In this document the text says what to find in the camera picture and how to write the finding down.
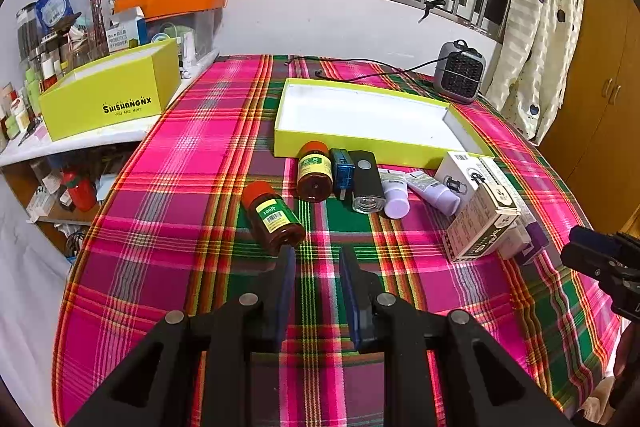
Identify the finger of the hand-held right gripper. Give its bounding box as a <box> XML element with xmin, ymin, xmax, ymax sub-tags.
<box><xmin>560</xmin><ymin>243</ymin><xmax>621</xmax><ymax>282</ymax></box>
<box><xmin>569</xmin><ymin>225</ymin><xmax>632</xmax><ymax>260</ymax></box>

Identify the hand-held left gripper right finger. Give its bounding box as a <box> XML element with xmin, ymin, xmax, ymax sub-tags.
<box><xmin>340</xmin><ymin>245</ymin><xmax>576</xmax><ymax>427</ymax></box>

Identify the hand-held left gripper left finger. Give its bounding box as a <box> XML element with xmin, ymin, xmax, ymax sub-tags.
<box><xmin>65</xmin><ymin>246</ymin><xmax>297</xmax><ymax>427</ymax></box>

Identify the brown bottle yellow label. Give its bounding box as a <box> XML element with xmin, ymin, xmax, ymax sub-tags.
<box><xmin>296</xmin><ymin>141</ymin><xmax>335</xmax><ymax>202</ymax></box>
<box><xmin>241</xmin><ymin>181</ymin><xmax>306</xmax><ymax>254</ymax></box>

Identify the green patterned box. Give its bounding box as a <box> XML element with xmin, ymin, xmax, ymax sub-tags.
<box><xmin>444</xmin><ymin>179</ymin><xmax>522</xmax><ymax>264</ymax></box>

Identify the long cream box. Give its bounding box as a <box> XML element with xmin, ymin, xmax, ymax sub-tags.
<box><xmin>477</xmin><ymin>156</ymin><xmax>537</xmax><ymax>228</ymax></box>

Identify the black power bank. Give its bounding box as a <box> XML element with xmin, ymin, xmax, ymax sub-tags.
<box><xmin>347</xmin><ymin>149</ymin><xmax>387</xmax><ymax>214</ymax></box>

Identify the blue charger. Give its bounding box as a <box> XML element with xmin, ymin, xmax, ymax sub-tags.
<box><xmin>330</xmin><ymin>148</ymin><xmax>357</xmax><ymax>200</ymax></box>

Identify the white carabiner picture box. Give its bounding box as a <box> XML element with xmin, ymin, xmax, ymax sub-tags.
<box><xmin>434</xmin><ymin>151</ymin><xmax>485</xmax><ymax>208</ymax></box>

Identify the yellow-green shallow tray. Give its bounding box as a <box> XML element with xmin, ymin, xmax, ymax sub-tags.
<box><xmin>272</xmin><ymin>78</ymin><xmax>496</xmax><ymax>168</ymax></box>

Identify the lavender cosmetic tube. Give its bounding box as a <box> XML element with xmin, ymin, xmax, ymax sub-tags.
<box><xmin>377</xmin><ymin>168</ymin><xmax>411</xmax><ymax>219</ymax></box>
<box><xmin>406</xmin><ymin>170</ymin><xmax>462</xmax><ymax>217</ymax></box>

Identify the wooden wardrobe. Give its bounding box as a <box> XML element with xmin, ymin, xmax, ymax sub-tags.
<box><xmin>540</xmin><ymin>0</ymin><xmax>640</xmax><ymax>233</ymax></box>

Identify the grey desk heater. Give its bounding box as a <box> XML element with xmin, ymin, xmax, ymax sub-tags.
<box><xmin>432</xmin><ymin>39</ymin><xmax>485</xmax><ymax>104</ymax></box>

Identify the cream dotted curtain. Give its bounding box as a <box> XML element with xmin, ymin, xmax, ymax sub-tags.
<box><xmin>487</xmin><ymin>0</ymin><xmax>586</xmax><ymax>144</ymax></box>

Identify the red bottle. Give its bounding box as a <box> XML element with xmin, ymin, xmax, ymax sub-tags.
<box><xmin>60</xmin><ymin>168</ymin><xmax>98</xmax><ymax>212</ymax></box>

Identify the white side shelf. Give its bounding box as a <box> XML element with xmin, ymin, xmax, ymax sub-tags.
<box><xmin>0</xmin><ymin>49</ymin><xmax>221</xmax><ymax>258</ymax></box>

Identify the yellow-green deep box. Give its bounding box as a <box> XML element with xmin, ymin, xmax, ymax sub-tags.
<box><xmin>39</xmin><ymin>38</ymin><xmax>182</xmax><ymax>142</ymax></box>

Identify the white blue carton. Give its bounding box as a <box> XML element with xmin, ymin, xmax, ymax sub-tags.
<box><xmin>105</xmin><ymin>7</ymin><xmax>148</xmax><ymax>54</ymax></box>

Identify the cluster of cosmetic jars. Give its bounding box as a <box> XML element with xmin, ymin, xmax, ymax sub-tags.
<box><xmin>0</xmin><ymin>32</ymin><xmax>101</xmax><ymax>142</ymax></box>

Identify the dark glass jar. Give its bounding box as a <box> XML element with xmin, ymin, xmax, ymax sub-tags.
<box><xmin>15</xmin><ymin>2</ymin><xmax>43</xmax><ymax>62</ymax></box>

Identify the blue packet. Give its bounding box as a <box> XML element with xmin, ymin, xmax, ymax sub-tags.
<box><xmin>35</xmin><ymin>0</ymin><xmax>76</xmax><ymax>35</ymax></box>

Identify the black power cable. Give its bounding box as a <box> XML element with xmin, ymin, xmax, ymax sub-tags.
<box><xmin>285</xmin><ymin>54</ymin><xmax>446</xmax><ymax>82</ymax></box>

